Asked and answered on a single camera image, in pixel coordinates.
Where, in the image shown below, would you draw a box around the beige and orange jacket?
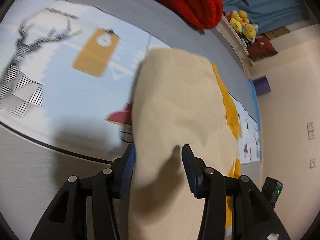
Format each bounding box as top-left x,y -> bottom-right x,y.
129,48 -> 240,239

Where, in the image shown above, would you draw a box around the black device green light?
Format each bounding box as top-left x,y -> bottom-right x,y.
261,177 -> 283,209

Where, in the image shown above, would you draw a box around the purple box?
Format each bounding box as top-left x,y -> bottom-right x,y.
253,75 -> 271,96

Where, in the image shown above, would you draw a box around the grey printed bed sheet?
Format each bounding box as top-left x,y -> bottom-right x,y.
1,0 -> 259,239

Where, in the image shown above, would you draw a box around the dark red cushion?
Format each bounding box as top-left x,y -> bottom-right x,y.
247,35 -> 278,61

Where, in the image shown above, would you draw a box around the yellow plush toys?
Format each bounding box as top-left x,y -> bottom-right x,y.
226,10 -> 259,46

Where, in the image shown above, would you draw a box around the blue curtain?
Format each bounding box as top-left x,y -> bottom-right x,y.
223,0 -> 309,34

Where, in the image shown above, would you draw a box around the white wall switch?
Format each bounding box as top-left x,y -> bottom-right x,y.
309,158 -> 316,168

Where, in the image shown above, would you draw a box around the white wall socket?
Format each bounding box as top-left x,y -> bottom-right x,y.
307,122 -> 315,140

